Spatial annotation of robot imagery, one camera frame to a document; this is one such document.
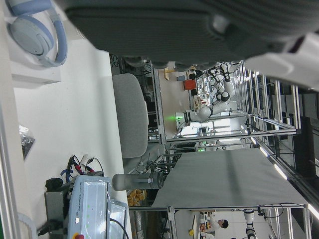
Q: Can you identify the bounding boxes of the light blue headphones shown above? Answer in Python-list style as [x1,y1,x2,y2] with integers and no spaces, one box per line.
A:
[5,0,69,68]

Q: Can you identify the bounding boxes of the red and black cables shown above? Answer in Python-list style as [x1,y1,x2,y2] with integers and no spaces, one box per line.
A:
[60,154,104,178]

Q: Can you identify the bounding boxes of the grey control box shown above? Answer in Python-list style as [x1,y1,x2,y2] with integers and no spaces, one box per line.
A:
[44,191,73,239]

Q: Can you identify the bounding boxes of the robot teach pendant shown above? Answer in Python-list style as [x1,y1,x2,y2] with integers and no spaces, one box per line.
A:
[63,175,131,239]

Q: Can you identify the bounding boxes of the person in white coat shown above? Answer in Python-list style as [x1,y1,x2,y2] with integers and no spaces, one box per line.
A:
[209,214,230,234]

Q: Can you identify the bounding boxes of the grey fabric screen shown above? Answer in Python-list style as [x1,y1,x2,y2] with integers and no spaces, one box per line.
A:
[152,148,309,208]

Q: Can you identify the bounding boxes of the orange box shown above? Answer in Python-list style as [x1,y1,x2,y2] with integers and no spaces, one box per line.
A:
[183,79,196,91]

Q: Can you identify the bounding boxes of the bag of black parts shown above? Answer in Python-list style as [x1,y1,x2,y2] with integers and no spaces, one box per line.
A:
[19,125,36,160]

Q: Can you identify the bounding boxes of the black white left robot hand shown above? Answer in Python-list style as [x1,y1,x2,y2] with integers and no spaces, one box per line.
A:
[53,0,319,92]

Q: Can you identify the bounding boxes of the white humanoid robot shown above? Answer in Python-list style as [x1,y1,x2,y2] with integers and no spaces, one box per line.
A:
[182,62,236,124]

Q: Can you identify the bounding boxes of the grey office chair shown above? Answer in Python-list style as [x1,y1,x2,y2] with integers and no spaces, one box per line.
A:
[112,73,150,159]

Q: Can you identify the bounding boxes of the grey cylindrical robot link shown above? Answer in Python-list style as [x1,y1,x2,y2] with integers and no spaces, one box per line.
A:
[112,172,164,192]

